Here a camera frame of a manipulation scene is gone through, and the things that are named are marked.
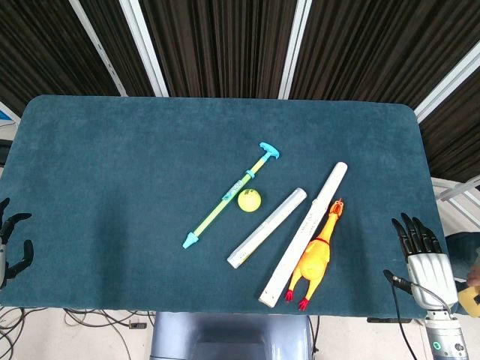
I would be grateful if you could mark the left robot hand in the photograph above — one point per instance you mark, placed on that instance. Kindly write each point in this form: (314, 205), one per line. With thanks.
(11, 243)

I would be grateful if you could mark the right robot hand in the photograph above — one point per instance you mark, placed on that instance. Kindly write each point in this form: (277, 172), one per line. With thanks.
(427, 270)

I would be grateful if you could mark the yellow ball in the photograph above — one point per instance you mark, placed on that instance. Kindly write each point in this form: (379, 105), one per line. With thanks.
(249, 200)

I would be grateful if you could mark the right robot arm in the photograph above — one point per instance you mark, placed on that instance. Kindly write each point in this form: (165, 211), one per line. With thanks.
(446, 333)

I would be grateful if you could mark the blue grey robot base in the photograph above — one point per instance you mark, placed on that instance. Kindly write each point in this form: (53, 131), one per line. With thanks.
(230, 335)

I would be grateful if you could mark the yellow box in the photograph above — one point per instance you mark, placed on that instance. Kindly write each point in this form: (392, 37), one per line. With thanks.
(468, 300)

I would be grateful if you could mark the yellow rubber chicken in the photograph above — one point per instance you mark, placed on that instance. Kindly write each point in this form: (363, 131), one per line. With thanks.
(314, 258)

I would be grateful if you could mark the long white tube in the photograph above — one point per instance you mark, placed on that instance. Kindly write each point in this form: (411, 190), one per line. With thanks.
(305, 232)

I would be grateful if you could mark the teal table cloth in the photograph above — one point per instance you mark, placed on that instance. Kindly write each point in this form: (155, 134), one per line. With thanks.
(150, 187)

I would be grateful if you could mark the short white tube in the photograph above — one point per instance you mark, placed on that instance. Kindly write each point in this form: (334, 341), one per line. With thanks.
(267, 227)

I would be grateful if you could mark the blue green water squirter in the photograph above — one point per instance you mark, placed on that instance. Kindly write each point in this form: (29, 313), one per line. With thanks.
(228, 197)

